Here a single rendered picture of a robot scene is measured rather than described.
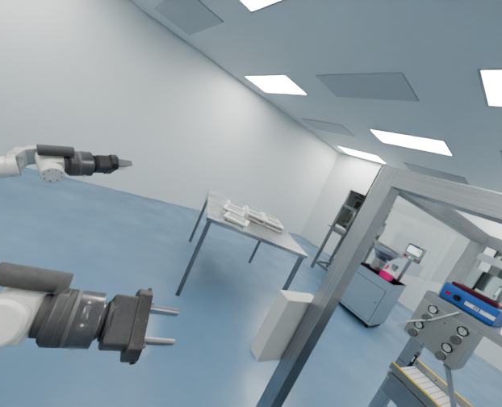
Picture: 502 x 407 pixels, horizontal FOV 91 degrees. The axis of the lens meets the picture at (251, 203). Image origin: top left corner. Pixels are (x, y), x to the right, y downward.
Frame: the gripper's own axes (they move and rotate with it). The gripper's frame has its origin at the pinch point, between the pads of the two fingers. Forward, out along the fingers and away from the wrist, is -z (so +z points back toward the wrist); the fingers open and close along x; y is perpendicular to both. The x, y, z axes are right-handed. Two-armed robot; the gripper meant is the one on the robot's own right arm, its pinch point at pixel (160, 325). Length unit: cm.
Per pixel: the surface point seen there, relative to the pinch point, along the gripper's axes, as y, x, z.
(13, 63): 243, 348, 182
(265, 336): 25, 5, -45
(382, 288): 134, 100, -345
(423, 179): -38, 36, -56
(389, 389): 34, -12, -125
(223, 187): 344, 375, -191
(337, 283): -2, 17, -56
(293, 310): 14, 11, -49
